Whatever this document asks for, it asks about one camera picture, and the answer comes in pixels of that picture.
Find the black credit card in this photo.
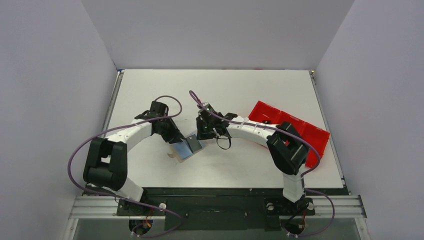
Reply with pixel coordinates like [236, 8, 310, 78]
[185, 134, 203, 153]

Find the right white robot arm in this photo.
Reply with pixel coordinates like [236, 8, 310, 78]
[196, 103, 309, 214]

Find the red plastic bin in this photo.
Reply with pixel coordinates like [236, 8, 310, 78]
[248, 100, 330, 157]

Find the aluminium frame rail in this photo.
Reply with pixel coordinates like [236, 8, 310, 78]
[71, 69, 366, 240]

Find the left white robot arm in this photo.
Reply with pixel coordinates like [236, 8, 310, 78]
[83, 101, 184, 215]

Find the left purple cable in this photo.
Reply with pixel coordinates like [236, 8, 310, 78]
[67, 95, 184, 229]

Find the beige leather card holder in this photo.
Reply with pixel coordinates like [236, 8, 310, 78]
[167, 130, 208, 163]

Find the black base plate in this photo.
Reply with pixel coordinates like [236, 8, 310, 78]
[71, 187, 349, 236]

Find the black looped cable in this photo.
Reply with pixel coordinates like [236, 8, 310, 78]
[216, 135, 232, 151]

